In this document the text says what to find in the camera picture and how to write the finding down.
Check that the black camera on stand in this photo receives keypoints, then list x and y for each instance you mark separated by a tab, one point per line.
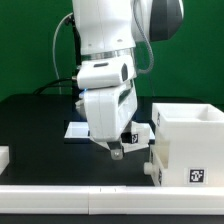
77	42

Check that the white front fence rail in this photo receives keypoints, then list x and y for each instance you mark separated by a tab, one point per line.
99	200

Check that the white drawer cabinet frame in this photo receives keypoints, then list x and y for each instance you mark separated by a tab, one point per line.
190	143

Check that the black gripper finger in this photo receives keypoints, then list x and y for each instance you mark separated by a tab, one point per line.
116	150

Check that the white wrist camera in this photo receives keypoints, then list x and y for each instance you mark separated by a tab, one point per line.
105	73

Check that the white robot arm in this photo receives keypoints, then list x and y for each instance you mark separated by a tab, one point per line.
109	31

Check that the white small drawer box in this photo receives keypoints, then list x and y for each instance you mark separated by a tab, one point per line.
136	136

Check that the white fence rail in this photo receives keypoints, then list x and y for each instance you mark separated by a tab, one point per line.
4	158
99	200

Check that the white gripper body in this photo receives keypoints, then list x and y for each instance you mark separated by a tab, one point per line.
108	110

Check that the white drawer with knob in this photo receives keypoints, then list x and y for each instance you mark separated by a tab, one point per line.
154	167

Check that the white flat panel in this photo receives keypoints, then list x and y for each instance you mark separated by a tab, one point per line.
80	130

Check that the white left fence rail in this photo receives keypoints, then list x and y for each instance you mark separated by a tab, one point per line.
4	158

